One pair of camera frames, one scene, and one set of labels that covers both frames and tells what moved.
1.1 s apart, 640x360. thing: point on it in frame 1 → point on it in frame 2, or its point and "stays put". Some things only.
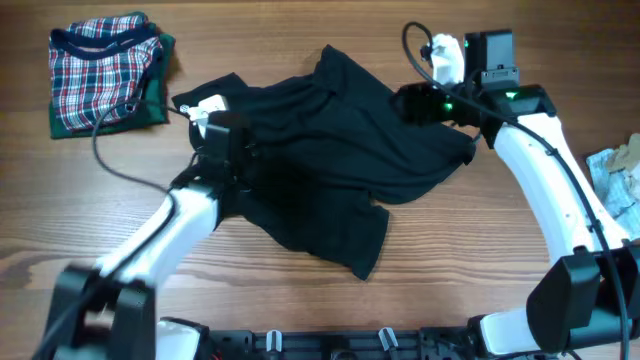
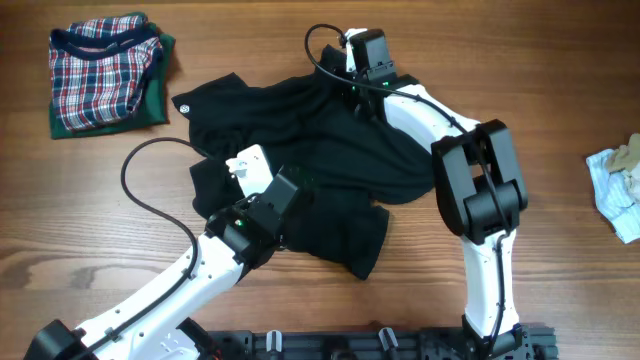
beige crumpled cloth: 626,155 stays put
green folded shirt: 153,102 stays put
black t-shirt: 319,150 stays put
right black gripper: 418,99 → 349,94
